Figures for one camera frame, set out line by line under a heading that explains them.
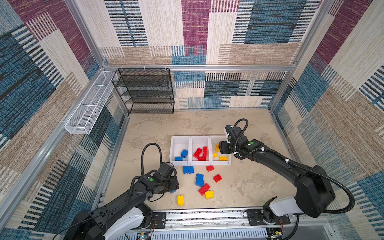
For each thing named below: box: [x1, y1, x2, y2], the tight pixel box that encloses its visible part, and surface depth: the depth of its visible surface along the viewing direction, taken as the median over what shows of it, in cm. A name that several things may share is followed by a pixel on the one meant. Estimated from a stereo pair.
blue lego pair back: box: [182, 165, 195, 174], surface depth 91 cm
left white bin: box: [169, 135, 191, 166], surface depth 95 cm
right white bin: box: [209, 135, 232, 166], surface depth 91 cm
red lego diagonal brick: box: [198, 182, 211, 196], surface depth 83 cm
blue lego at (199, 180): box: [195, 173, 204, 187], surface depth 87 cm
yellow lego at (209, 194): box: [205, 190, 215, 199], surface depth 81 cm
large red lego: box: [193, 147, 203, 159], surface depth 97 cm
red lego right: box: [213, 174, 223, 183], surface depth 89 cm
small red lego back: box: [205, 165, 215, 172], surface depth 91 cm
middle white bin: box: [189, 135, 211, 166], surface depth 95 cm
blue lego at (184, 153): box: [180, 149, 189, 159], surface depth 96 cm
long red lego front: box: [202, 146, 207, 161], surface depth 96 cm
